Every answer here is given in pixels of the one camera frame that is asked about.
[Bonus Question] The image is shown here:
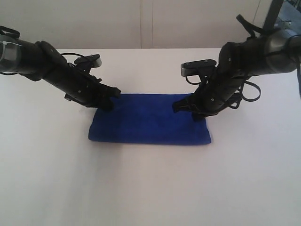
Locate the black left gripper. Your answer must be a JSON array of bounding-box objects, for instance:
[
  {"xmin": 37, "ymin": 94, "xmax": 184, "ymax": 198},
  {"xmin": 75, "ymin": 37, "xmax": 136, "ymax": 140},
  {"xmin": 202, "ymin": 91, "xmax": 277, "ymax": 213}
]
[{"xmin": 46, "ymin": 63, "xmax": 121, "ymax": 111}]

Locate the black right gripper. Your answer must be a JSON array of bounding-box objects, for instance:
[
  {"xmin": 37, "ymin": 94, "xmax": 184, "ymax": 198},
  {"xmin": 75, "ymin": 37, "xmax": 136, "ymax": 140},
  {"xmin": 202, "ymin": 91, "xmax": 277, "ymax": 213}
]
[{"xmin": 173, "ymin": 68, "xmax": 246, "ymax": 122}]

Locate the blue towel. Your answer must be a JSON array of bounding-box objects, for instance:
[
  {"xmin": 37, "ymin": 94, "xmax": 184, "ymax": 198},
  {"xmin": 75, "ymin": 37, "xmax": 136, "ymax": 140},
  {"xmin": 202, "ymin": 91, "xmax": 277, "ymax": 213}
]
[{"xmin": 88, "ymin": 94, "xmax": 211, "ymax": 146}]

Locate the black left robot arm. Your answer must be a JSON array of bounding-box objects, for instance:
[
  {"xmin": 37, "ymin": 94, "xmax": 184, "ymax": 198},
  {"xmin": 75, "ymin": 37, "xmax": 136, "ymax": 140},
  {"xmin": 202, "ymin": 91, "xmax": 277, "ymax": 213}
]
[{"xmin": 0, "ymin": 35, "xmax": 121, "ymax": 111}]

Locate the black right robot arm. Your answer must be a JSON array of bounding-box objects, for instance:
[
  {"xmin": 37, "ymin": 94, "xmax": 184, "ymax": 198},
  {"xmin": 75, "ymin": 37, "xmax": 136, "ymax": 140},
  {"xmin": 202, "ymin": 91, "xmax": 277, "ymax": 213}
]
[{"xmin": 172, "ymin": 30, "xmax": 301, "ymax": 121}]

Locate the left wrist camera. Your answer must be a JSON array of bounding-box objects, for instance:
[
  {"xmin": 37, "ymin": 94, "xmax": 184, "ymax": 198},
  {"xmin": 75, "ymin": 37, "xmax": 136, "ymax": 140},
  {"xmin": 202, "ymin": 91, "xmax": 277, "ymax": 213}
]
[{"xmin": 74, "ymin": 54, "xmax": 102, "ymax": 68}]

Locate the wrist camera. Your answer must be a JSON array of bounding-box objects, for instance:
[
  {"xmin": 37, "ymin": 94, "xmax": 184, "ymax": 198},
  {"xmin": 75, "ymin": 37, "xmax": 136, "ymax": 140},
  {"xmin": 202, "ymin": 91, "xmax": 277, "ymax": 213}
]
[
  {"xmin": 181, "ymin": 59, "xmax": 217, "ymax": 77},
  {"xmin": 74, "ymin": 54, "xmax": 102, "ymax": 68}
]

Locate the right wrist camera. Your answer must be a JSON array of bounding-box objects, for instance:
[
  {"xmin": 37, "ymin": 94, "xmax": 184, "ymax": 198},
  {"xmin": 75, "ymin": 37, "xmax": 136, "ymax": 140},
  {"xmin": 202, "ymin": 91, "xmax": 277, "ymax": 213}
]
[{"xmin": 181, "ymin": 59, "xmax": 217, "ymax": 77}]

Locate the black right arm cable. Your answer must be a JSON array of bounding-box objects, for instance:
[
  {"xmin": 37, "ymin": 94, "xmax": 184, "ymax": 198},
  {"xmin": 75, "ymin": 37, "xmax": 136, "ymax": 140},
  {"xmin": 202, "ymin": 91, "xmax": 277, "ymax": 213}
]
[{"xmin": 184, "ymin": 14, "xmax": 301, "ymax": 110}]

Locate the black metal post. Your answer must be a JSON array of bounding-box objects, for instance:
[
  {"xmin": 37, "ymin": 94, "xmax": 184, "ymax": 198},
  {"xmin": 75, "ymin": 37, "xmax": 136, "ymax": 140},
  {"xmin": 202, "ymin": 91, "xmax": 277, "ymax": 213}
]
[{"xmin": 263, "ymin": 0, "xmax": 283, "ymax": 29}]

